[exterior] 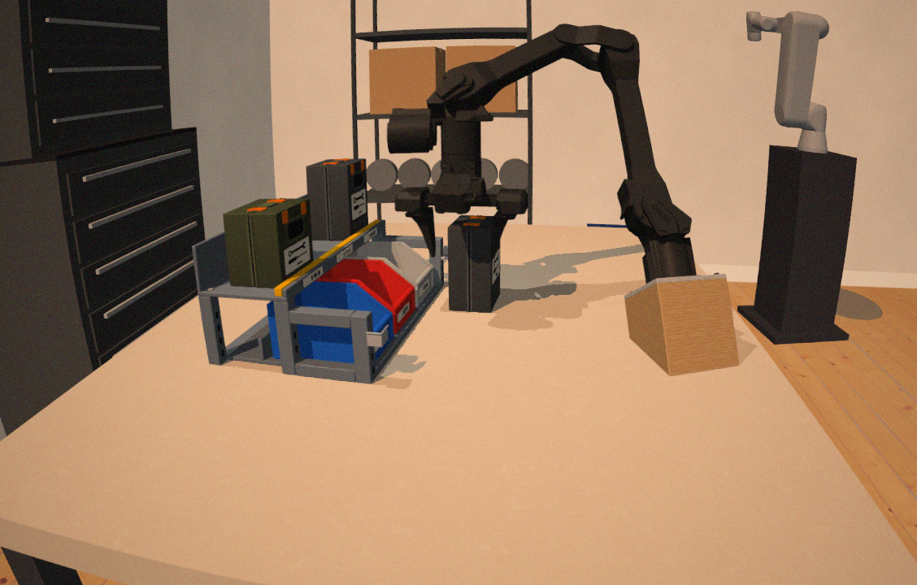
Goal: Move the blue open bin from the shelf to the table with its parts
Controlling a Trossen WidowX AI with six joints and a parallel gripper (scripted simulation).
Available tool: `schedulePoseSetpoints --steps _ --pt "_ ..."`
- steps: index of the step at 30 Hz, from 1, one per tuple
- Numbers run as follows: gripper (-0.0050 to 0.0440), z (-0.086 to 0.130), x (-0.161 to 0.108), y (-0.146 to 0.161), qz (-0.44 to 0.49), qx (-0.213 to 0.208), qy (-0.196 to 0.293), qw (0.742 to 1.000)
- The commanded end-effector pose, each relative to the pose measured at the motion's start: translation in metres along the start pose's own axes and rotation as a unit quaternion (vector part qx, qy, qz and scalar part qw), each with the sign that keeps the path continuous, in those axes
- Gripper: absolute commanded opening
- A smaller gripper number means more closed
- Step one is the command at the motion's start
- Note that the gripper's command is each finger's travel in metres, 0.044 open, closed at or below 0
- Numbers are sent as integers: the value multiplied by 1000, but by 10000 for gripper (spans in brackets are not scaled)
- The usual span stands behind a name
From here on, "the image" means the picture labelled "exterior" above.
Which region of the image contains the yellow flat bar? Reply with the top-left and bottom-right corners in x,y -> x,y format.
274,220 -> 380,297

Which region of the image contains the red open bin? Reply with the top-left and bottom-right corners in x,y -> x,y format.
316,259 -> 415,335

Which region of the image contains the blue bin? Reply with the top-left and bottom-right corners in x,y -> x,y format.
267,281 -> 393,363

